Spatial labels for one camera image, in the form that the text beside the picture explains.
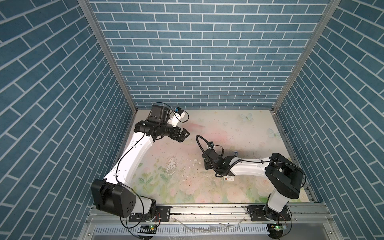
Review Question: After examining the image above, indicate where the white staple box sleeve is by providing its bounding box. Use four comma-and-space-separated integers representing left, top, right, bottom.
224, 176, 234, 182

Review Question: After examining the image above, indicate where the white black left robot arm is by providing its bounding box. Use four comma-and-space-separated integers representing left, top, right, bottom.
91, 103, 190, 221

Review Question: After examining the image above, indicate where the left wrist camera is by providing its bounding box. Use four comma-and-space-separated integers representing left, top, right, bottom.
168, 107, 190, 127

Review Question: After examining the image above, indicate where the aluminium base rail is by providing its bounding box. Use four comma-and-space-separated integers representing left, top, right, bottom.
80, 203, 342, 240

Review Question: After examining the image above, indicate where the black corrugated cable conduit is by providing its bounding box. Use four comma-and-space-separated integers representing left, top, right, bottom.
195, 134, 223, 173

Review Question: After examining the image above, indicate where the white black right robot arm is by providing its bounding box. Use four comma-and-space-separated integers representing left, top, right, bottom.
202, 148, 305, 221

